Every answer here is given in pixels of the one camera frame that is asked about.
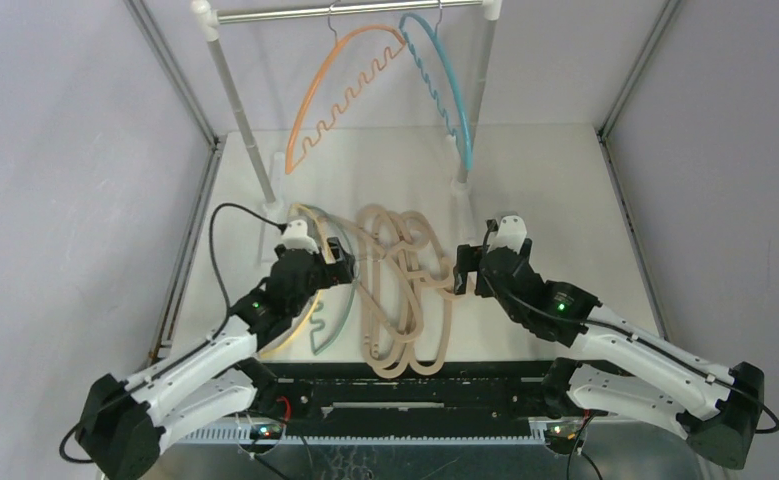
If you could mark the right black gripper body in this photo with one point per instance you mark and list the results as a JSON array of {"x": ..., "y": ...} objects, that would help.
[{"x": 480, "y": 268}]

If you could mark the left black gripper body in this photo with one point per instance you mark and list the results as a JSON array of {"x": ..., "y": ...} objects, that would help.
[{"x": 323, "y": 275}]

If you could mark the yellow wire hanger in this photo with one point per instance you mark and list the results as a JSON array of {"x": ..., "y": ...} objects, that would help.
[{"x": 318, "y": 233}]

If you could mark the orange wire hanger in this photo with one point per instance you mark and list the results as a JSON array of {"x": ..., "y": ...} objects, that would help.
[{"x": 303, "y": 139}]

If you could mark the blue wire hanger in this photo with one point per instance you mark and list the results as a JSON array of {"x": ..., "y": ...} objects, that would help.
[{"x": 459, "y": 129}]

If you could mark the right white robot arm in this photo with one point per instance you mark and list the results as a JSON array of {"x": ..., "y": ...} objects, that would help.
[{"x": 615, "y": 367}]

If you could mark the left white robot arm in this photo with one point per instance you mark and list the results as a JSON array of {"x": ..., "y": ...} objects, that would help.
[{"x": 126, "y": 425}]

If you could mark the beige plastic hanger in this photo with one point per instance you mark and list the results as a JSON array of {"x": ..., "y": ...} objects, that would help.
[
  {"x": 385, "y": 238},
  {"x": 420, "y": 235},
  {"x": 431, "y": 347}
]

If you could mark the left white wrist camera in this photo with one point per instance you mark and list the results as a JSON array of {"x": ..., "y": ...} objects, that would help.
[{"x": 296, "y": 236}]

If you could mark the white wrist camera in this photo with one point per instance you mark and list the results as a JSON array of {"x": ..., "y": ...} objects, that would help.
[
  {"x": 510, "y": 232},
  {"x": 296, "y": 236}
]

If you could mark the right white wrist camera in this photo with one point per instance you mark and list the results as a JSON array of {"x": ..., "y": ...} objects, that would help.
[{"x": 510, "y": 232}]

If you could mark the green wire hanger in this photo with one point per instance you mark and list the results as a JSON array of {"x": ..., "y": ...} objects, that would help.
[{"x": 318, "y": 325}]

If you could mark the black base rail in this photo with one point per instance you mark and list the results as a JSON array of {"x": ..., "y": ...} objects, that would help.
[{"x": 462, "y": 402}]

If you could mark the white clothes rack frame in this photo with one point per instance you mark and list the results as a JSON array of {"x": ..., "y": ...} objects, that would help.
[{"x": 394, "y": 121}]

